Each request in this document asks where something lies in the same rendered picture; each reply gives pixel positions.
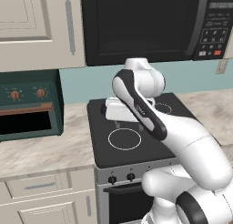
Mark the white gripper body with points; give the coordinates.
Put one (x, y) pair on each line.
(118, 111)

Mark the cream drawer front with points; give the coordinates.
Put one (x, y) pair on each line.
(36, 185)

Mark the copper toaster oven knob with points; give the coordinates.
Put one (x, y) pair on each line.
(41, 92)
(15, 95)

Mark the cream wall cupboard door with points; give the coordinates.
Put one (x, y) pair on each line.
(30, 27)

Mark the black microwave oven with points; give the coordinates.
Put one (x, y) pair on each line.
(142, 24)

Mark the green toaster oven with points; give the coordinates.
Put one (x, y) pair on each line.
(30, 127)

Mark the beige wall socket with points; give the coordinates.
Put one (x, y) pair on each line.
(222, 66)

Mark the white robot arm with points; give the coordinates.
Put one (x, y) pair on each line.
(194, 148)

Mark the cream base cupboard door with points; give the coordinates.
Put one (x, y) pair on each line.
(45, 211)

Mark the black stove knob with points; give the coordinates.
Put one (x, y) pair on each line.
(130, 176)
(112, 180)

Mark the black and steel stove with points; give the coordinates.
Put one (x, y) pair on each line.
(103, 148)

